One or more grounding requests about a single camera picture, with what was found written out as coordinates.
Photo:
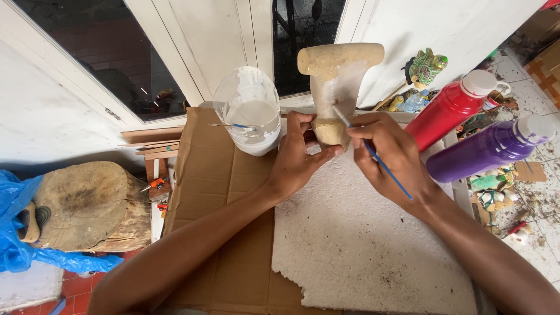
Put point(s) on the pile of wooden slats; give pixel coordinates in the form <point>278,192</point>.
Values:
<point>153,142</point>

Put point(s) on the small cardboard scrap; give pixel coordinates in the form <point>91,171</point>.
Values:
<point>530,172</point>

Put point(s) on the person's right hand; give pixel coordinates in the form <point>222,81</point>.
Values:
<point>396,162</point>

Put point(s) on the brown cardboard sheet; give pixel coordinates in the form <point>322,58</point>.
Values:
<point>210,183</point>

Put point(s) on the cut plastic bottle white paint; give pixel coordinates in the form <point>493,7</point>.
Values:
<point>249,118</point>

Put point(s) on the crumpled clear plastic bottle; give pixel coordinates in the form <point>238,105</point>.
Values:
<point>413,103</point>

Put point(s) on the blue plastic bag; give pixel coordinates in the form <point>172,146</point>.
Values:
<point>17,253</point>

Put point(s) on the green painted puppet head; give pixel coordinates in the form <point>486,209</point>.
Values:
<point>425,66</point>

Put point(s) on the person's left hand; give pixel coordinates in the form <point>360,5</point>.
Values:
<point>291,164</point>

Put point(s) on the small green paint bottle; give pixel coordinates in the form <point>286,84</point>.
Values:
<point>486,182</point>

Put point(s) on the purple paint bottle white cap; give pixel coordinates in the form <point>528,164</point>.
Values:
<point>481,151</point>

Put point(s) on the red paint bottle white cap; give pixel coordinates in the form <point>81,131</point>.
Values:
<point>446,109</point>

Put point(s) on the carved wooden mask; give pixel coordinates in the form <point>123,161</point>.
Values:
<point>30,223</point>

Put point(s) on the heap of painted craft pieces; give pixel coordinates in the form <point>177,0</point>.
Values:
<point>496,203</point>

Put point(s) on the white styrofoam sheet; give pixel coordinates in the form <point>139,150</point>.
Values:
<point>358,253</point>

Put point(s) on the tree stump block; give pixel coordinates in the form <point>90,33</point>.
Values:
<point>92,205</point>

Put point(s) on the carved raw wooden figure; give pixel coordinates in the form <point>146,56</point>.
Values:
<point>337,65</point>

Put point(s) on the brown cardboard box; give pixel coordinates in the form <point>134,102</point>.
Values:
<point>544,72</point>

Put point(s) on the white door with glass panes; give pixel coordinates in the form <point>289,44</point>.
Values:
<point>183,48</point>

